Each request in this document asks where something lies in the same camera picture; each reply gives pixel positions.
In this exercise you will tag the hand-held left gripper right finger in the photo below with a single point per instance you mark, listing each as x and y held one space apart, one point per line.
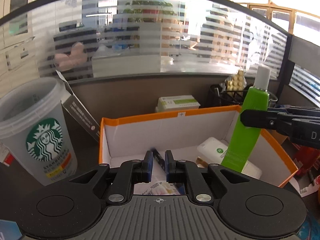
169 167

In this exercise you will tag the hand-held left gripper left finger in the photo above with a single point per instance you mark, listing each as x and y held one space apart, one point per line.
149 167

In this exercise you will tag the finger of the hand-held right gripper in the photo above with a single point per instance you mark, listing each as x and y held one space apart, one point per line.
257 119
300 111

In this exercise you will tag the blue marker pen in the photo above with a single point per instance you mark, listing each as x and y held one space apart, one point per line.
158 158

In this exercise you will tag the clear jar colourful label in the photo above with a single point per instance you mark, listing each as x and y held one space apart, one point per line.
160 189

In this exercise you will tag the orange cardboard box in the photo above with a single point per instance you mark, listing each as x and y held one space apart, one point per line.
140 140

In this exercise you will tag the green tube white cap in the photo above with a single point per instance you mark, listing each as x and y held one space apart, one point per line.
240 145

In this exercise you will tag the white box green logo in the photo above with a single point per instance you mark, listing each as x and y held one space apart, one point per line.
210 150

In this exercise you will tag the round glass container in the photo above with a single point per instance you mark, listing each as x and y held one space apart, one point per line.
273 100

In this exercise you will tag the red drink can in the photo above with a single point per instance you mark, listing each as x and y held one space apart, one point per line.
308 160

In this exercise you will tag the yellow building brick plate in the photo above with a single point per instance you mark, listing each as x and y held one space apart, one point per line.
236 80

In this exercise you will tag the black mesh desk organizer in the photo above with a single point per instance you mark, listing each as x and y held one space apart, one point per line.
217 97

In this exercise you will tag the white and green medicine box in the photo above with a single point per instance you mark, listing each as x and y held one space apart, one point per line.
177 102

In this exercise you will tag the grey printed carton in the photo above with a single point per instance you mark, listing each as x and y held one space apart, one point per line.
80 115

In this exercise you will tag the frosted plastic cup green logo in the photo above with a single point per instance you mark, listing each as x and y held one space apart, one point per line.
45 140

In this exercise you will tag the frosted striped glass partition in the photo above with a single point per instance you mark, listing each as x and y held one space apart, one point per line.
125 42

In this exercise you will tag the pink plush toy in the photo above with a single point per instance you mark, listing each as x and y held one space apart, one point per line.
71 57

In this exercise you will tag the red and white papers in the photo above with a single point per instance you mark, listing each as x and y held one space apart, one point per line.
7 158

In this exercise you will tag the black office chair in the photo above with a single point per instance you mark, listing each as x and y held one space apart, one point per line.
75 38

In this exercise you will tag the potted green plant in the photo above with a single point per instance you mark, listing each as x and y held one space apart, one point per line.
150 7

